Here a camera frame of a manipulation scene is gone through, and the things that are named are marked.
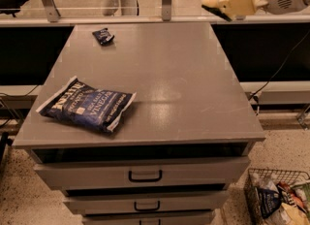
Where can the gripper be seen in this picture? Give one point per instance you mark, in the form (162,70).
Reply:
(232,8)

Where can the yellow sponge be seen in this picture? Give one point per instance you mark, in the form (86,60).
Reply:
(210,3)

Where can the small dark blue snack packet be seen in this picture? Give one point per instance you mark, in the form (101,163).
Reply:
(103,37)

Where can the grey drawer cabinet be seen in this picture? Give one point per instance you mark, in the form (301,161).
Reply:
(189,103)

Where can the large blue chip bag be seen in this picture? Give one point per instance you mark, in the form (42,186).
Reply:
(83,105)

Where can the top grey drawer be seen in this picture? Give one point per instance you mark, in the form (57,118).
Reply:
(142,173)

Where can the grey drawer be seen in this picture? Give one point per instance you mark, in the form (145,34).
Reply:
(159,218)
(151,202)
(142,173)

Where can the red snack bag in basket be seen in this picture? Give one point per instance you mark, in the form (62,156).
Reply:
(288,195)

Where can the blue snack bag in basket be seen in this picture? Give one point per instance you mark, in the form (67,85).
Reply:
(269,201)

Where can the green snack bag in basket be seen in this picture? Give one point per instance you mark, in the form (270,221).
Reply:
(302,190)

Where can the middle grey drawer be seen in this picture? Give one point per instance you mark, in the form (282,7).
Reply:
(151,202)

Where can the bottom grey drawer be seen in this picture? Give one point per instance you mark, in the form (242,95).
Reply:
(159,218)

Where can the yellow snack bag in basket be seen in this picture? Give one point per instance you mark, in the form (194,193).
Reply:
(289,215)

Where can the left metal bracket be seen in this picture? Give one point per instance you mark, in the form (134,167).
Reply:
(52,13)

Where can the wire basket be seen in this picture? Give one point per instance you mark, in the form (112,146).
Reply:
(251,193)

